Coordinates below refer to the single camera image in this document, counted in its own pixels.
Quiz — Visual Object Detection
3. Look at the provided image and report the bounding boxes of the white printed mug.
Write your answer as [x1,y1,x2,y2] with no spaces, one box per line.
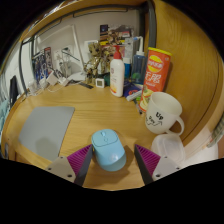
[144,91,185,136]

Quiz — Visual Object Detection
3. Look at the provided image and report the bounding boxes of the teal cloth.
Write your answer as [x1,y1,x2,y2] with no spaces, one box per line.
[0,98,11,134]

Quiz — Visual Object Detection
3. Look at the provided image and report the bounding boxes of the white desk lamp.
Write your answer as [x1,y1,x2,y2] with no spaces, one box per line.
[35,24,87,83]

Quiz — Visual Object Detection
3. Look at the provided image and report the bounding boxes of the black flat strip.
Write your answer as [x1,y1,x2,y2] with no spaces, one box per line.
[78,82,95,90]

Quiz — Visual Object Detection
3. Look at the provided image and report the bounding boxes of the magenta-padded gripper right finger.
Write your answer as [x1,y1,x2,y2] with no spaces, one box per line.
[133,143,183,186]

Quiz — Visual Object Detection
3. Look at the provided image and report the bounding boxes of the dark green box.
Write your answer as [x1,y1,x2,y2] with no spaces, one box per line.
[103,73,112,87]

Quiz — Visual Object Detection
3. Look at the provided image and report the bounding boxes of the small white cube clock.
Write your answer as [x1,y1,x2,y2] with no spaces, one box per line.
[95,77,105,89]

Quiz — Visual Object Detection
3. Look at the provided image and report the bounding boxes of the brown tree figurine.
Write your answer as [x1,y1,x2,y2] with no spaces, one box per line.
[83,41,113,84]

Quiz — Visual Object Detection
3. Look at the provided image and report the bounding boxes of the white power strip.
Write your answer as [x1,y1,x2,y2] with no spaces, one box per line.
[58,75,70,87]

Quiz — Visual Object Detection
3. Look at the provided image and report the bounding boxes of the black hanging bag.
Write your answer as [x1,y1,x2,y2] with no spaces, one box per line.
[9,75,19,108]

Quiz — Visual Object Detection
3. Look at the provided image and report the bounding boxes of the large white charger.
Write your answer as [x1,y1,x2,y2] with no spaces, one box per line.
[45,71,59,87]

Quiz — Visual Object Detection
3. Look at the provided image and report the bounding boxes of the light blue computer mouse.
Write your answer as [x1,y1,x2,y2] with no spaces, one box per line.
[90,128,128,172]

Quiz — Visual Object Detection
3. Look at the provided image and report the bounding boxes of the wall pictures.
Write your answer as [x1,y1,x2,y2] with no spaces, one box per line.
[99,23,134,46]

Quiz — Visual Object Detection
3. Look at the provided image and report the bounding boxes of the clear plastic food container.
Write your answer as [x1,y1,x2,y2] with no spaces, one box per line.
[150,133,186,167]

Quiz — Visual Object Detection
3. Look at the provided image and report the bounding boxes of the blue packet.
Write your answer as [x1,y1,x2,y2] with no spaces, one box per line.
[123,81,144,99]

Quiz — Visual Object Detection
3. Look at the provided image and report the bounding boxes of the clear plastic box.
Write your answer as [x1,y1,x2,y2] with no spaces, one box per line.
[28,79,40,96]

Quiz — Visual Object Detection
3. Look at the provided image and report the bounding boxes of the white wall socket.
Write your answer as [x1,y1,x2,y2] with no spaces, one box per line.
[53,49,63,64]
[61,44,74,59]

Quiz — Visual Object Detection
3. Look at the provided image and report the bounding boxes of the blue model kit box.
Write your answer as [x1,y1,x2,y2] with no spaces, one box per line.
[32,46,54,84]

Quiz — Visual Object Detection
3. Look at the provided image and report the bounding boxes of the grey mouse pad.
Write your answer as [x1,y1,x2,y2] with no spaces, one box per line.
[18,106,76,163]

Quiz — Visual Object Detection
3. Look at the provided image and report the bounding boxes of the white red-capped pump bottle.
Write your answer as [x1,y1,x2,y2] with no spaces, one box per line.
[109,44,126,98]

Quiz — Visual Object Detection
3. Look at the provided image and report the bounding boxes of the white wall box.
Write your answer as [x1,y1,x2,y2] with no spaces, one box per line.
[83,39,99,56]

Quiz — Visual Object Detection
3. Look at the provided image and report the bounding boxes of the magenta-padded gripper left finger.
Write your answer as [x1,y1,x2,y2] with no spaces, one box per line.
[45,143,95,187]

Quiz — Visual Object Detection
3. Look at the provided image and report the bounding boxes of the red chips can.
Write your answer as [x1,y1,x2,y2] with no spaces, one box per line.
[139,46,173,113]

